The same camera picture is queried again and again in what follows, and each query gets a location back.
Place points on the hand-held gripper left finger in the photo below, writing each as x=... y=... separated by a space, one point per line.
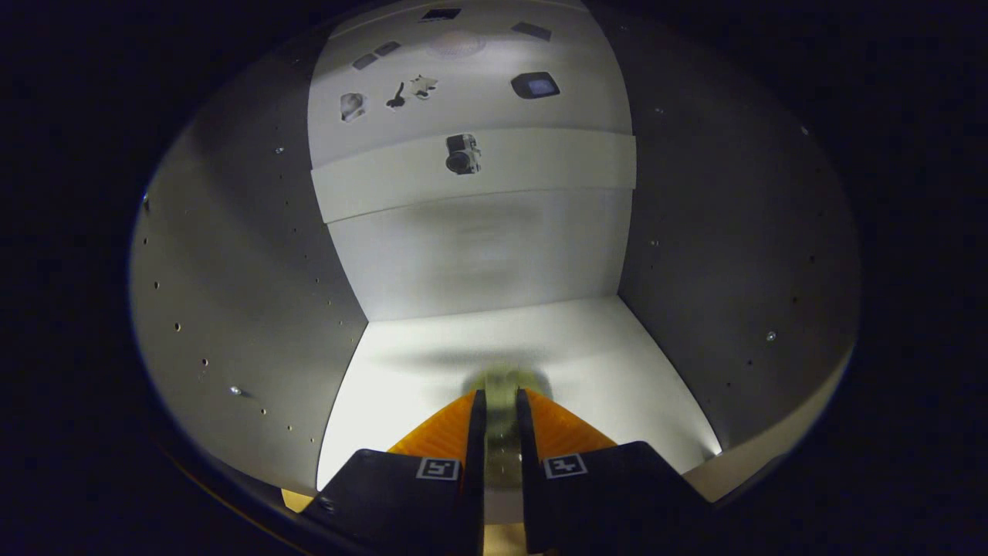
x=476 y=463

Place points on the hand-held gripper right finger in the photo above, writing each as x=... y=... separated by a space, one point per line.
x=529 y=479

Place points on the pale green soap dish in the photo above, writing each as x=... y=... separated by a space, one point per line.
x=502 y=417

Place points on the grey cabinet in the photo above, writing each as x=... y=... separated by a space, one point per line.
x=478 y=255

